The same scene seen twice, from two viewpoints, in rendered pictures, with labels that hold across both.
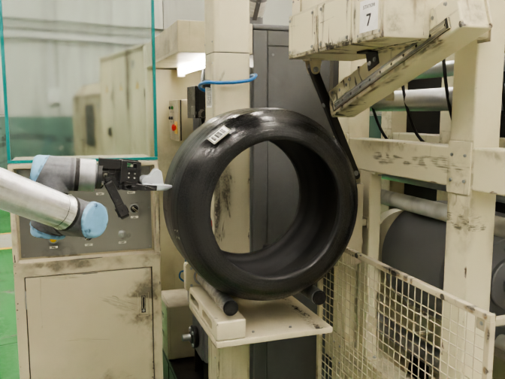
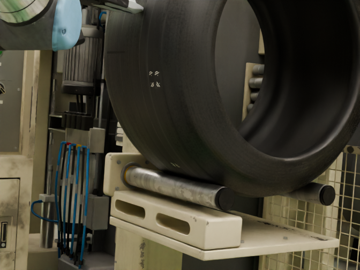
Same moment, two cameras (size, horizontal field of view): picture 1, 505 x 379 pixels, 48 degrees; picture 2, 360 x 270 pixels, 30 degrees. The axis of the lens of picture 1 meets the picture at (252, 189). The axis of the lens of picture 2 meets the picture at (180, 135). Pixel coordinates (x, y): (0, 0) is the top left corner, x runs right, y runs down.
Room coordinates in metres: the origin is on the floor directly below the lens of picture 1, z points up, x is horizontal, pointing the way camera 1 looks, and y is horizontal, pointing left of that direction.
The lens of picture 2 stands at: (0.37, 0.51, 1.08)
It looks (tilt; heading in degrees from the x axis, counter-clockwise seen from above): 3 degrees down; 344
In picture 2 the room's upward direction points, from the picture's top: 4 degrees clockwise
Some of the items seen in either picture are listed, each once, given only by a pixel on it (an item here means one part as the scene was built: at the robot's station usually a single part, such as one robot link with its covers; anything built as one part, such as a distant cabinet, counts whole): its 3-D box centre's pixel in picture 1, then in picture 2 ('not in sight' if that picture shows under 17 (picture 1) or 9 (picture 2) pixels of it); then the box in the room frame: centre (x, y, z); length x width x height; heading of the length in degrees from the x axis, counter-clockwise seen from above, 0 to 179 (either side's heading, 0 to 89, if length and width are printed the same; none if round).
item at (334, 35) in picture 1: (364, 27); not in sight; (1.73, -0.34, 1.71); 0.61 x 0.25 x 0.15; 19
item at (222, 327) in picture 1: (215, 310); (170, 216); (1.71, 0.12, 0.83); 0.36 x 0.09 x 0.06; 19
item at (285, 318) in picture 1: (256, 316); (221, 230); (1.76, -0.01, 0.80); 0.37 x 0.36 x 0.02; 109
